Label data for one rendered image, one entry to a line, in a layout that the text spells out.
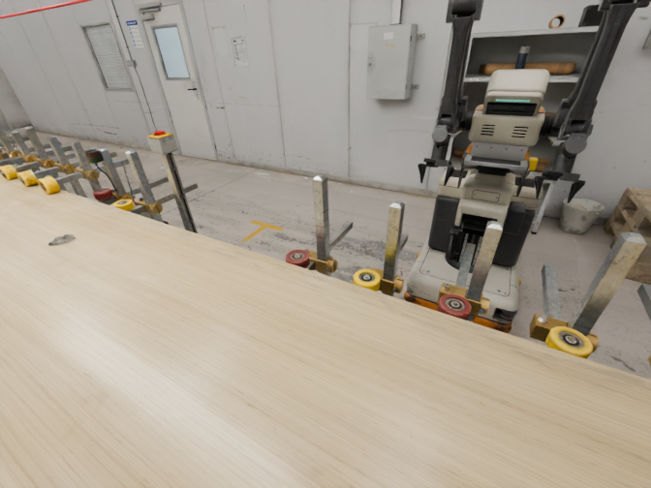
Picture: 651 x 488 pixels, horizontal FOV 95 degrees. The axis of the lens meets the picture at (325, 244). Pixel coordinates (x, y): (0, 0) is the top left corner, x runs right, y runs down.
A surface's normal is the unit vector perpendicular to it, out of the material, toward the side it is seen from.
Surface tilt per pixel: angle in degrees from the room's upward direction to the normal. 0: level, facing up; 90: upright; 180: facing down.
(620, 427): 0
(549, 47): 90
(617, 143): 90
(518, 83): 43
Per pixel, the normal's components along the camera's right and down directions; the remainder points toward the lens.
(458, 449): -0.04, -0.84
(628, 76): -0.48, 0.49
